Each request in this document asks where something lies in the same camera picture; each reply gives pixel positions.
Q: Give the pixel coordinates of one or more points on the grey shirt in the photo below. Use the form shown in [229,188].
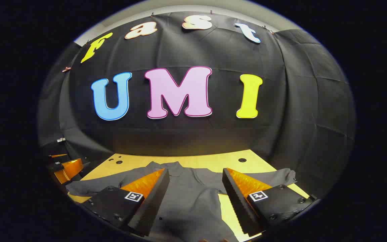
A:
[193,195]

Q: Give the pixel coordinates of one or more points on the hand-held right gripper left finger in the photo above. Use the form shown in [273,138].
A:
[153,201]

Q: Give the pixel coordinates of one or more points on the small orange clip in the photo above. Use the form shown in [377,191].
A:
[269,30]
[66,69]

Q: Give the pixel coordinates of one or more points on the silver metal clip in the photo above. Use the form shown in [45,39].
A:
[60,139]

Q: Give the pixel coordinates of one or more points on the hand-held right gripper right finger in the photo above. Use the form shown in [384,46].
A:
[237,201]

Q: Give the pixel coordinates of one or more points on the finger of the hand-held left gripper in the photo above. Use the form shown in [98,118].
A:
[71,167]
[59,155]

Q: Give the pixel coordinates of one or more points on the black backdrop cloth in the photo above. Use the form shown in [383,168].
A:
[213,141]

